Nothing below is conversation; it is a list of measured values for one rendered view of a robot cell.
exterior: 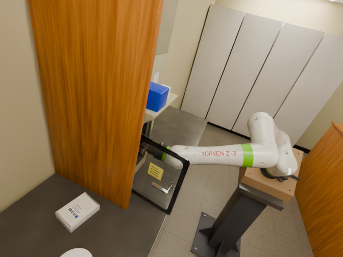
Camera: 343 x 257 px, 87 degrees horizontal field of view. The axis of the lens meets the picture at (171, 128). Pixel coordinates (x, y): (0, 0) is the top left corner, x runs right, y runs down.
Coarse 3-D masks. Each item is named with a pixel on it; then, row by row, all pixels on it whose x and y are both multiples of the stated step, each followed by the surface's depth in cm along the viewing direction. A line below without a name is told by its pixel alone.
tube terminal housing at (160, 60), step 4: (156, 56) 81; (160, 56) 86; (164, 56) 91; (156, 60) 83; (160, 60) 88; (164, 60) 93; (156, 64) 85; (160, 64) 90; (164, 64) 95; (156, 68) 87; (160, 68) 92; (152, 72) 84; (160, 72) 94; (152, 76) 86; (160, 76) 96; (152, 80) 88; (160, 80) 98; (160, 84) 101; (152, 120) 112; (148, 124) 116; (152, 124) 115; (148, 128) 119; (148, 132) 120; (148, 136) 122
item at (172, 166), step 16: (144, 144) 83; (144, 160) 87; (160, 160) 82; (176, 160) 78; (144, 176) 92; (176, 176) 81; (144, 192) 97; (160, 192) 91; (176, 192) 86; (160, 208) 96
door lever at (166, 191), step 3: (153, 183) 84; (153, 186) 84; (156, 186) 83; (159, 186) 83; (168, 186) 86; (171, 186) 85; (159, 189) 82; (162, 189) 82; (165, 189) 83; (168, 189) 83; (165, 192) 81
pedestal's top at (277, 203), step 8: (240, 168) 152; (240, 184) 135; (240, 192) 134; (248, 192) 131; (256, 192) 132; (264, 192) 134; (264, 200) 129; (272, 200) 129; (280, 200) 131; (280, 208) 127
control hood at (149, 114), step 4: (172, 96) 98; (176, 96) 99; (168, 100) 92; (172, 100) 93; (168, 104) 89; (164, 108) 84; (148, 112) 77; (152, 112) 77; (156, 112) 78; (160, 112) 80; (144, 116) 76; (148, 116) 76; (152, 116) 75; (156, 116) 76; (144, 120) 77; (148, 120) 77
